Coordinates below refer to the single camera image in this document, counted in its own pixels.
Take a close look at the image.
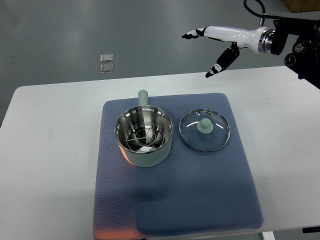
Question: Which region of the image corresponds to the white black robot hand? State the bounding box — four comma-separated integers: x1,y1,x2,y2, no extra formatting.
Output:
181,26,274,78

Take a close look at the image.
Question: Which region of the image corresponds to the glass lid green knob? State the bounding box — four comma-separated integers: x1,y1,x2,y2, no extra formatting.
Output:
179,109,231,152

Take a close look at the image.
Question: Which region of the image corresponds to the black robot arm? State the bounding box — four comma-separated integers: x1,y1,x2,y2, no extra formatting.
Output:
270,17,320,88

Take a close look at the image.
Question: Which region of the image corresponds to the green steel pot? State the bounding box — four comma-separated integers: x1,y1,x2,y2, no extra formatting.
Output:
114,89,173,168

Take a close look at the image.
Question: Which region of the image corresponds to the cardboard box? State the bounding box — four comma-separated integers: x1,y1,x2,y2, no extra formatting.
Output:
283,0,320,13

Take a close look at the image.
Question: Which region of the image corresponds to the upper floor metal plate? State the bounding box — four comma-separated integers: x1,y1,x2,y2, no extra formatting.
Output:
100,53,113,63

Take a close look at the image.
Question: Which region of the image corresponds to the blue textured mat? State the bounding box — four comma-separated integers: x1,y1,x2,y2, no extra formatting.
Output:
93,93,264,240

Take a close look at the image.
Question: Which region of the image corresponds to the black table control panel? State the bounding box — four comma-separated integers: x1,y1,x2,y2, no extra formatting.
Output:
302,226,320,234

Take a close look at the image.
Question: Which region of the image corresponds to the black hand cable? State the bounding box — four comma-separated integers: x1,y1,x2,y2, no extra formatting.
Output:
243,0,283,27

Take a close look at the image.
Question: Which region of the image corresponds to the wire steaming rack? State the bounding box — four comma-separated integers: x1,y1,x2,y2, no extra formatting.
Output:
124,122,166,153

